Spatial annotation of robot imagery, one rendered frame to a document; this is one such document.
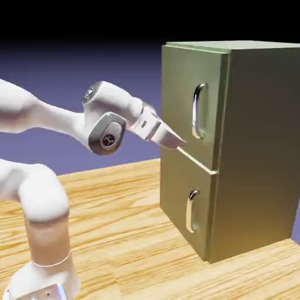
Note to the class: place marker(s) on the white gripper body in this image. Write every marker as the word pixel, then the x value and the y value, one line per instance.
pixel 166 135

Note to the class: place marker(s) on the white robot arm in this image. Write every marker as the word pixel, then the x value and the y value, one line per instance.
pixel 42 192

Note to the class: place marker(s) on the short olive green cabinet door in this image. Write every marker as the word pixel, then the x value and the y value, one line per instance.
pixel 178 199

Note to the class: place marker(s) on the tall olive green cabinet door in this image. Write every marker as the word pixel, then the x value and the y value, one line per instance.
pixel 178 93

